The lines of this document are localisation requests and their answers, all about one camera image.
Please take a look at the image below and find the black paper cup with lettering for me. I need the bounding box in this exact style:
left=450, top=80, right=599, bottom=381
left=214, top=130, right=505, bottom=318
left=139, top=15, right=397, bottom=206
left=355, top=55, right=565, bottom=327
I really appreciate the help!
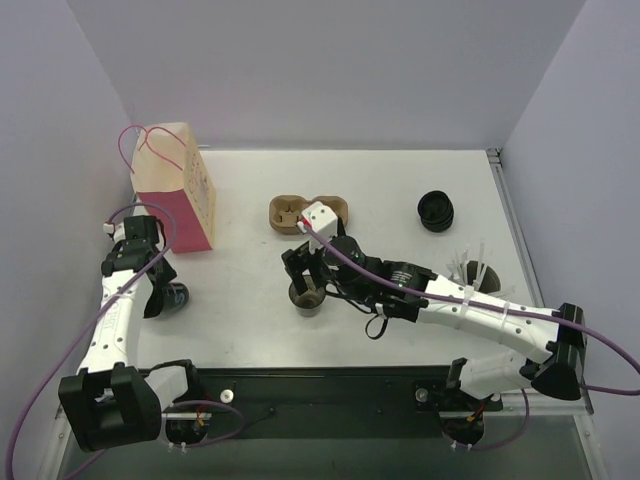
left=160, top=282, right=190, bottom=313

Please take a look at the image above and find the dark cup with EAT print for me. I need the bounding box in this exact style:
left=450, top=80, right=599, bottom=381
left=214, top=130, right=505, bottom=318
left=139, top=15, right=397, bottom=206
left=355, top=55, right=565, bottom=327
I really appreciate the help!
left=288, top=276, right=326, bottom=317

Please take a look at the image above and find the stack of black cup lids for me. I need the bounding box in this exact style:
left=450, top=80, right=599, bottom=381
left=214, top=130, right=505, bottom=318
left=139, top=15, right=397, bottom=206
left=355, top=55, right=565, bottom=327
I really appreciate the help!
left=417, top=190, right=455, bottom=233

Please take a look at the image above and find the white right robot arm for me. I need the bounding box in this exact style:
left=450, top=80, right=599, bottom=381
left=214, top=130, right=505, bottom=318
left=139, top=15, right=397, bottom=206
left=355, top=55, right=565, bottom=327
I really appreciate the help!
left=281, top=235, right=585, bottom=408

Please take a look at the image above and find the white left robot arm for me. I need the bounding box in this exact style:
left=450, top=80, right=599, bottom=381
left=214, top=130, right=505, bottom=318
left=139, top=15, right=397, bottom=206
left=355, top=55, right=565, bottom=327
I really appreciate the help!
left=58, top=215, right=204, bottom=452

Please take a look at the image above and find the brown cardboard cup carrier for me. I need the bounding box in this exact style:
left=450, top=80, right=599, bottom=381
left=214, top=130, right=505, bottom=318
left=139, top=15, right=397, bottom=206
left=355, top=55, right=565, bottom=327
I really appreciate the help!
left=269, top=195, right=349, bottom=235

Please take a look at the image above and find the pink and cream paper bag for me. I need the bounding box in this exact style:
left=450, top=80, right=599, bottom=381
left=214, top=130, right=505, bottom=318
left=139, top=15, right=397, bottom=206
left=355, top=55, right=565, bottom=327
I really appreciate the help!
left=122, top=122, right=216, bottom=254

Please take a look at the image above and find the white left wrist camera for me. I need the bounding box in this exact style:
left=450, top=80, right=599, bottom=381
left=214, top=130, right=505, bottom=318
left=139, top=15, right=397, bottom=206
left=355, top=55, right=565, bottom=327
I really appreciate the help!
left=102, top=222, right=126, bottom=243

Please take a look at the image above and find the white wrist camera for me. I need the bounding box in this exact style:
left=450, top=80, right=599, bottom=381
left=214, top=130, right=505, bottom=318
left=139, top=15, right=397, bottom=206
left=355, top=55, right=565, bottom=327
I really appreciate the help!
left=102, top=222, right=126, bottom=243
left=297, top=201, right=340, bottom=254

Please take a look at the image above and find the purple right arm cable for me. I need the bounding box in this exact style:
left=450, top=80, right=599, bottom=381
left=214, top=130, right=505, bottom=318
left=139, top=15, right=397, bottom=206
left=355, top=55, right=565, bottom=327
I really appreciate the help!
left=304, top=224, right=640, bottom=451

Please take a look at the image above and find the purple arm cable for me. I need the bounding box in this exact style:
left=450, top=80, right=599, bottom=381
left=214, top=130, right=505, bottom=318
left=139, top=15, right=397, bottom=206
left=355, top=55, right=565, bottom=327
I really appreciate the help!
left=0, top=203, right=246, bottom=480
left=304, top=224, right=640, bottom=451

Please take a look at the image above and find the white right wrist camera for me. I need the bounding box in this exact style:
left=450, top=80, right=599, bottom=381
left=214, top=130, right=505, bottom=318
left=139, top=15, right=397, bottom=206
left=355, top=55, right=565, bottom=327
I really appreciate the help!
left=297, top=201, right=340, bottom=254

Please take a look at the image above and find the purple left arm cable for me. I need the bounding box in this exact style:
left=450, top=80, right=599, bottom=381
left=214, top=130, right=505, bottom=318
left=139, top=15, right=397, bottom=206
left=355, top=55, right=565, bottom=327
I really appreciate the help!
left=0, top=203, right=246, bottom=480

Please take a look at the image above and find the grey cup with cable ties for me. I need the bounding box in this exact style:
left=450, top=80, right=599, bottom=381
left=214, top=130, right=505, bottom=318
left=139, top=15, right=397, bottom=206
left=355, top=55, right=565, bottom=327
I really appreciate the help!
left=446, top=238, right=515, bottom=300

